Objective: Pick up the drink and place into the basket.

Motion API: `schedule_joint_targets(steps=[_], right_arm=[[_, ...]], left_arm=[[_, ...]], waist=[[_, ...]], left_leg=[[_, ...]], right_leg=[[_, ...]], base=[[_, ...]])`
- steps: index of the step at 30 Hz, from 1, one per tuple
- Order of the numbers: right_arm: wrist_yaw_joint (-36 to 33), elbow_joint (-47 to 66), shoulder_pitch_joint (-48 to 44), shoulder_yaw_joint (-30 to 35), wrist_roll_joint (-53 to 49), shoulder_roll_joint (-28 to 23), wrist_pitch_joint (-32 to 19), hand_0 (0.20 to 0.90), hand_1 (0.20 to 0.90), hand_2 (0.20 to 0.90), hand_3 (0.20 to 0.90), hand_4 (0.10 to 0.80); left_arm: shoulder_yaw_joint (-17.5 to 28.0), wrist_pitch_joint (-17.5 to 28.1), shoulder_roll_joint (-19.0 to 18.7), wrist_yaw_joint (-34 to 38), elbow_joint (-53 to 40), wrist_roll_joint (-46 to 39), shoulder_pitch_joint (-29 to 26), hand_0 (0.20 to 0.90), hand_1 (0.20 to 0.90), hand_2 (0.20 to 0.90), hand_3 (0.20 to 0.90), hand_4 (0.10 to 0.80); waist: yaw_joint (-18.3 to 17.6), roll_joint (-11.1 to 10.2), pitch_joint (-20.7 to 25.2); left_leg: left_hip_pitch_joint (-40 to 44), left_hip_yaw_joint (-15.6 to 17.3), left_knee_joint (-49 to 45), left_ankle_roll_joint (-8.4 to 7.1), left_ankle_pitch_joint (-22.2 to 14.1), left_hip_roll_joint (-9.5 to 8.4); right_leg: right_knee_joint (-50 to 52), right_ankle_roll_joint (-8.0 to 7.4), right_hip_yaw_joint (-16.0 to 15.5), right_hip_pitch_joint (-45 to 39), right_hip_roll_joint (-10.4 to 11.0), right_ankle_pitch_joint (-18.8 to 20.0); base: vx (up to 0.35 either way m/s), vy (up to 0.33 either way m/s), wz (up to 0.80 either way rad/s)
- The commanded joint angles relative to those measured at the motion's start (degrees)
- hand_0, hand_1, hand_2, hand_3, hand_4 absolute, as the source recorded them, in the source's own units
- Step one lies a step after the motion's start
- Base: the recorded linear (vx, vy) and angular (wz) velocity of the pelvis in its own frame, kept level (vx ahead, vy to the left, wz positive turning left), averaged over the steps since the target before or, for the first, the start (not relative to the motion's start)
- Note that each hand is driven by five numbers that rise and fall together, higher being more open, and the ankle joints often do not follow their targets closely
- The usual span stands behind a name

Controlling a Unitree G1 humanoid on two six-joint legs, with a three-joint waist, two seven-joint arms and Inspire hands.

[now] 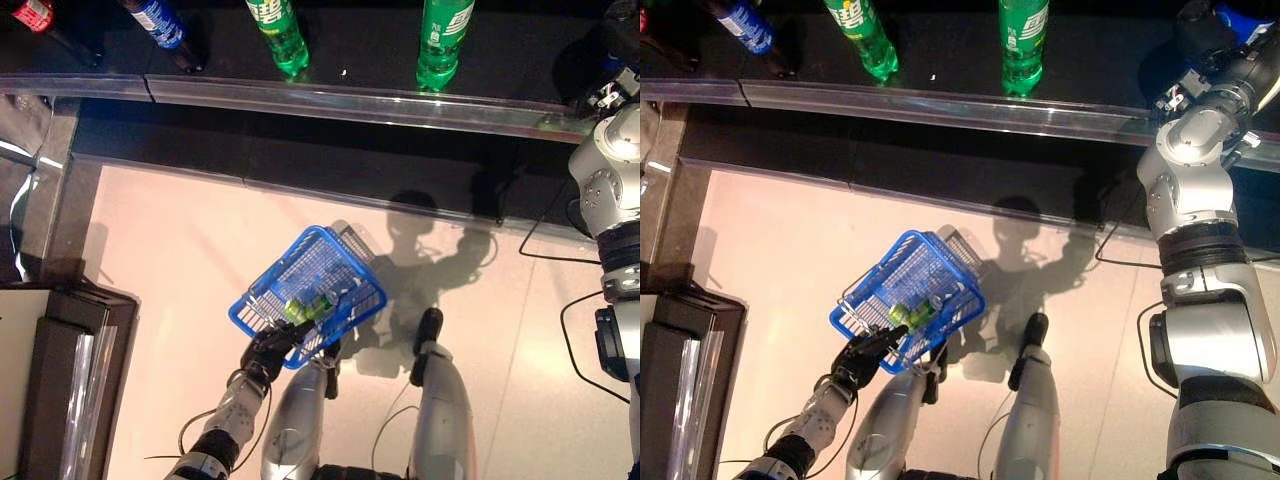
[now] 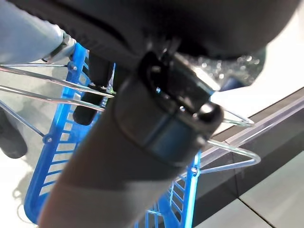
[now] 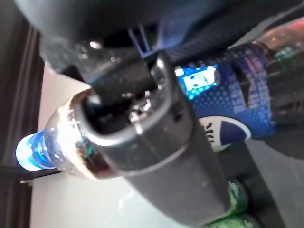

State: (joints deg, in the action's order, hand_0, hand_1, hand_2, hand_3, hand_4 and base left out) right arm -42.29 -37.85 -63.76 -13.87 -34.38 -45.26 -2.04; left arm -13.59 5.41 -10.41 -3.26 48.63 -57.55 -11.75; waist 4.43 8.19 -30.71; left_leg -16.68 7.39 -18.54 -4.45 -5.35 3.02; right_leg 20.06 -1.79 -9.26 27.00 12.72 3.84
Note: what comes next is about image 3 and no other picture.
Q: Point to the Pepsi cola bottle blue cap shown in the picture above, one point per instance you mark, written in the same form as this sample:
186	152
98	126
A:
225	95

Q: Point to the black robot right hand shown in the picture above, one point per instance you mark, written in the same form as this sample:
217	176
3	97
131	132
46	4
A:
161	152

